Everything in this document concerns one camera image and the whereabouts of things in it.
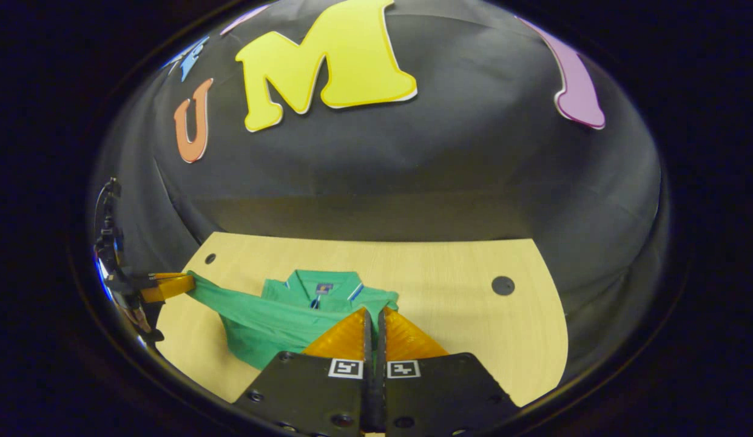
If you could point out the green T-shirt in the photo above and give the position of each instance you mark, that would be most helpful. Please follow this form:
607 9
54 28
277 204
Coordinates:
261 328

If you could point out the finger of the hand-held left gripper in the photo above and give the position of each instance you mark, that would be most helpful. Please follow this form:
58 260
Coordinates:
167 289
170 276

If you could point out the black backdrop cloth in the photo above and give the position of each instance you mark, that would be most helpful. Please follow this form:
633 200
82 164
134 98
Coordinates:
473 182

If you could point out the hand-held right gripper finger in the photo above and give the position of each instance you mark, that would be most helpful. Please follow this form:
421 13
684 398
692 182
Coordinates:
381 349
369 349

